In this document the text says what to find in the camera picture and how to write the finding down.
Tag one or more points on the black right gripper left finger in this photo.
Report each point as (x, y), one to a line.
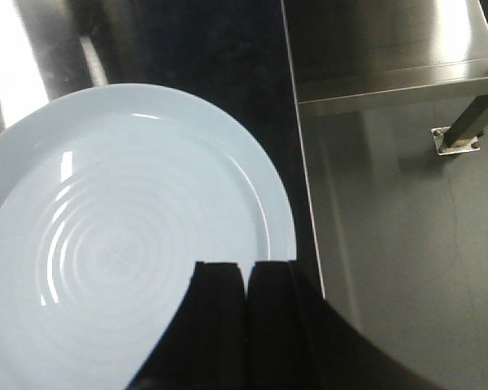
(203, 346)

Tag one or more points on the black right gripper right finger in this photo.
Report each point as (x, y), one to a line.
(298, 341)

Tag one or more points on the light blue plate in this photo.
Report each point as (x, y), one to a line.
(108, 198)

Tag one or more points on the steel table leg with foot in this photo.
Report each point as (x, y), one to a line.
(464, 134)

